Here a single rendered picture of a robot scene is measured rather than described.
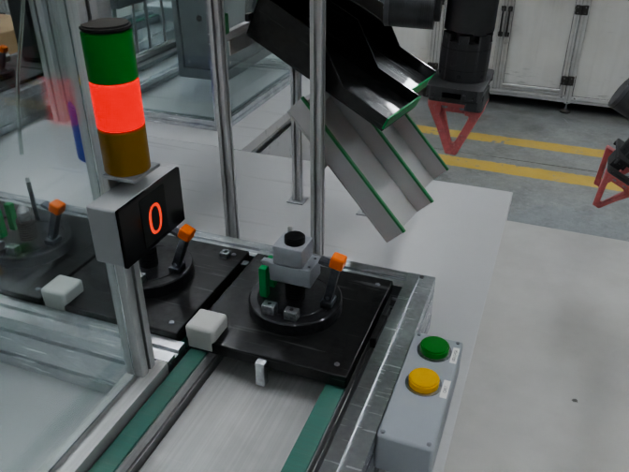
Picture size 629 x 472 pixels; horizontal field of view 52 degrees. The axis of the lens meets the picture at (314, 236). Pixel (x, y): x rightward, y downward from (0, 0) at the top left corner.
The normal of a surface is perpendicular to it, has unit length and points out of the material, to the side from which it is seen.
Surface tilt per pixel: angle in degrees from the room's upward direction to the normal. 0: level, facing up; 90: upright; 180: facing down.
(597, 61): 90
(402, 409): 0
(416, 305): 0
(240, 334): 0
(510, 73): 90
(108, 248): 90
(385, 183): 45
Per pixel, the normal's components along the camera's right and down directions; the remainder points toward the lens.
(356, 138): 0.61, -0.43
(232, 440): 0.00, -0.86
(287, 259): -0.36, 0.47
